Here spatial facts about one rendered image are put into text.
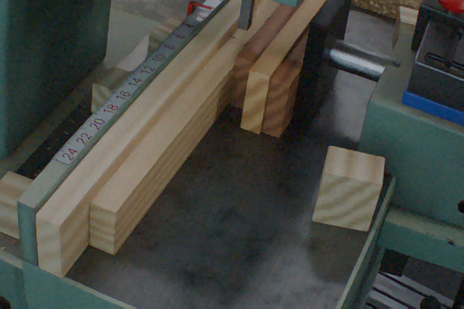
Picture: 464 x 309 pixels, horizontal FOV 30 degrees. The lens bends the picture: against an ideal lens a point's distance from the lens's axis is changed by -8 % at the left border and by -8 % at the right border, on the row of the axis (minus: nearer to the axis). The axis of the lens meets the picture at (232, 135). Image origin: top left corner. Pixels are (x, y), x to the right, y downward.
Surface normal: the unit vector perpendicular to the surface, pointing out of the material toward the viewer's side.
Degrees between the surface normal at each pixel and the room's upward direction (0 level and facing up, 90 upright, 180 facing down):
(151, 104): 0
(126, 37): 0
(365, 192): 90
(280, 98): 90
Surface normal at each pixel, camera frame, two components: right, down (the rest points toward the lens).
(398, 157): -0.37, 0.51
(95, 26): 0.92, 0.31
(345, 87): 0.13, -0.80
